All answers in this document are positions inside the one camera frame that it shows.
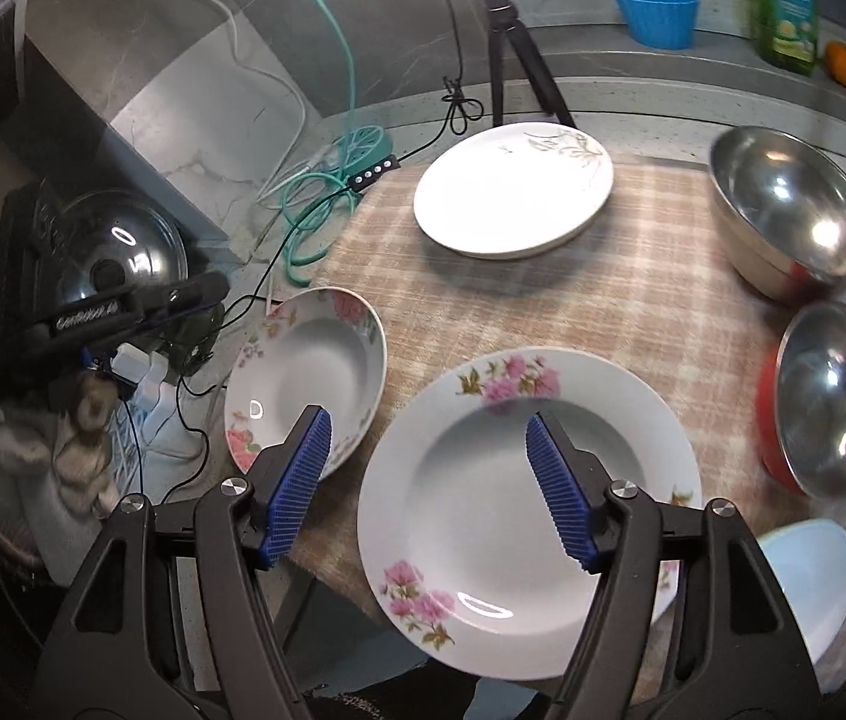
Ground pink flower floral plate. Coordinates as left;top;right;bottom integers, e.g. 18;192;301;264
358;348;703;681

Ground white cable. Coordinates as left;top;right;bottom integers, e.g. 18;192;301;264
167;0;335;242

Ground blue ribbed cup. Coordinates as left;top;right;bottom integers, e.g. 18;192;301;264
615;0;700;50

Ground red rose floral plate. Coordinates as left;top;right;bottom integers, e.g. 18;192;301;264
224;286;387;476

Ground teal round power strip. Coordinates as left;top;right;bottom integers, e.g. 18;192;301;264
329;125;394;177

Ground red steel small bowl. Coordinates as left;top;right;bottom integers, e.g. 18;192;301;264
755;301;846;499

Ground light blue ceramic bowl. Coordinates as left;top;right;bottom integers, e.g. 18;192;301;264
758;518;846;665

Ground white plate gold leaves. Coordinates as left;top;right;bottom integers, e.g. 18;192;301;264
413;122;615;260

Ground beige plaid cloth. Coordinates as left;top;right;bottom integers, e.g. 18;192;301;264
314;163;846;691

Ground left gloved hand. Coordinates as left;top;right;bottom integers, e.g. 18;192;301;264
0;372;119;587

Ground black inline light remote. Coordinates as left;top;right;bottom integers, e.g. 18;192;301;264
347;154;400;193

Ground large steel bowl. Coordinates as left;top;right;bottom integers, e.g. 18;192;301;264
708;127;846;305

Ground black light cable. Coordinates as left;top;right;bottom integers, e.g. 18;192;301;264
159;0;487;504

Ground orange fruit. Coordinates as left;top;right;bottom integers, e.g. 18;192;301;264
821;41;846;88

